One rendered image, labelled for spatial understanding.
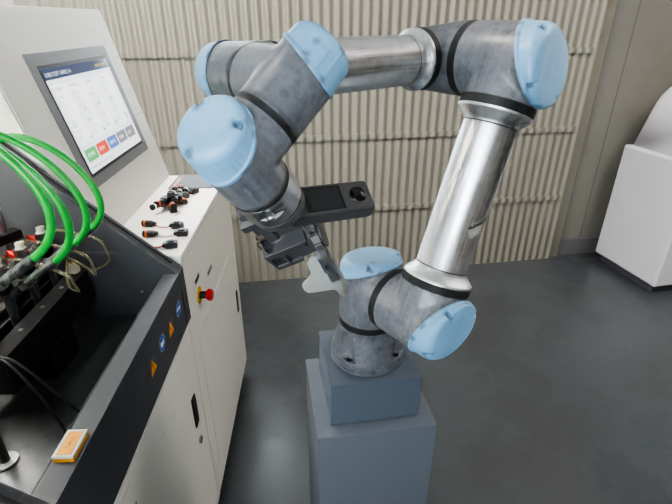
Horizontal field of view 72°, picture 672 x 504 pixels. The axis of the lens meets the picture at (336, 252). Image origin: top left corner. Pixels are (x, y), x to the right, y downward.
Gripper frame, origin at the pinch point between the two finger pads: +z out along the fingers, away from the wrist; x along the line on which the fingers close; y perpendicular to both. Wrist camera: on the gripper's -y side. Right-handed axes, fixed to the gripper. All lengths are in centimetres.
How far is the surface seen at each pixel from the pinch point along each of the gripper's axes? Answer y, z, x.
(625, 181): -154, 234, -81
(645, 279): -140, 251, -22
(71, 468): 44.6, -6.8, 19.3
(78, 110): 58, 14, -75
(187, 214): 48, 46, -52
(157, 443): 54, 26, 14
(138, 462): 52, 17, 18
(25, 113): 58, -3, -60
